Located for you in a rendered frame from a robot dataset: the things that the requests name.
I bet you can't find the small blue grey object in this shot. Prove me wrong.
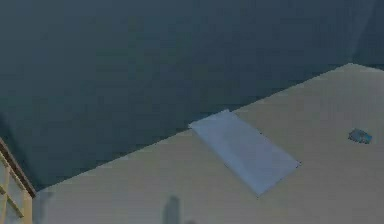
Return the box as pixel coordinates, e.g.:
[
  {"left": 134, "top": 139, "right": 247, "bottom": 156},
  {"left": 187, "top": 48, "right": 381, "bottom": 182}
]
[{"left": 347, "top": 128, "right": 374, "bottom": 145}]

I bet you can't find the light wooden shelf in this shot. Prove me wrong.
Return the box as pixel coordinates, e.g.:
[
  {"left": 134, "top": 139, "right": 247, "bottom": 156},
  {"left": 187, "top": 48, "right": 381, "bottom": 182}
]
[{"left": 0, "top": 137, "right": 37, "bottom": 224}]

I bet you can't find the pale blue floor cloth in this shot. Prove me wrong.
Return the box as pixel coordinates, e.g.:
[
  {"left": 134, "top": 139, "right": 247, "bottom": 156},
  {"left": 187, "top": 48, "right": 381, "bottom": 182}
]
[{"left": 188, "top": 109, "right": 303, "bottom": 198}]

